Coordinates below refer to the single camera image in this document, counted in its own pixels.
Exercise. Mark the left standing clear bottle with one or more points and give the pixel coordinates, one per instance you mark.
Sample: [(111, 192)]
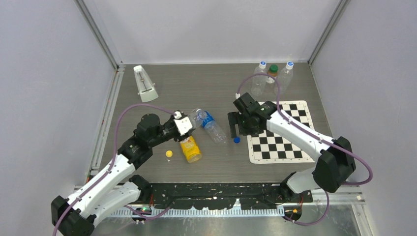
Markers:
[(259, 81)]

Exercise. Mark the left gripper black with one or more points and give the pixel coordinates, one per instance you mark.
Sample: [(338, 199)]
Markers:
[(183, 136)]

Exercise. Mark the right standing clear bottle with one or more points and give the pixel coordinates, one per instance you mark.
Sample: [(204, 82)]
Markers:
[(284, 78)]

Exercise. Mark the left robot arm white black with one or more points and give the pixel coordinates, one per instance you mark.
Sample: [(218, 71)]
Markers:
[(81, 212)]

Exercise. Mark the white metronome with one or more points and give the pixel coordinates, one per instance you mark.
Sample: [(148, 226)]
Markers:
[(146, 88)]

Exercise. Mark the green cap brown bottle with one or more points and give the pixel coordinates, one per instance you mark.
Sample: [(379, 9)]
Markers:
[(272, 72)]

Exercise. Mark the standing clear bottle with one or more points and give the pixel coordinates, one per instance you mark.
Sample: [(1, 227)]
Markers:
[(284, 78), (259, 81)]

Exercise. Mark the clear bottle pepsi label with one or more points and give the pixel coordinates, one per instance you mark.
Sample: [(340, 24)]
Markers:
[(197, 117)]

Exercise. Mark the yellow bottle cap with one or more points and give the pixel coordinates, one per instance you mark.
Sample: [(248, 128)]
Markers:
[(169, 154)]

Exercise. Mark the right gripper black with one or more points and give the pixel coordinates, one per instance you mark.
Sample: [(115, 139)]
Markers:
[(234, 118)]

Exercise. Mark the yellow juice bottle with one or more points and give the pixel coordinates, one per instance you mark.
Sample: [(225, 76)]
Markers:
[(190, 149)]

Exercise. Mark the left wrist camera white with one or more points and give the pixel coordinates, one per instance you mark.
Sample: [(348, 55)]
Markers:
[(182, 123)]

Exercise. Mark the checkerboard calibration mat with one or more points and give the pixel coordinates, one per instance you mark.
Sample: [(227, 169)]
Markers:
[(270, 148)]

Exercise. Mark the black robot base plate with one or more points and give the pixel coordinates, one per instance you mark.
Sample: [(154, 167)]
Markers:
[(219, 200)]

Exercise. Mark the clear bottle blue label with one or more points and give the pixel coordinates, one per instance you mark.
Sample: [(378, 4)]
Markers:
[(213, 129)]

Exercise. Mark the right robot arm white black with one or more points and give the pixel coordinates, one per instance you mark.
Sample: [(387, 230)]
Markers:
[(333, 162)]

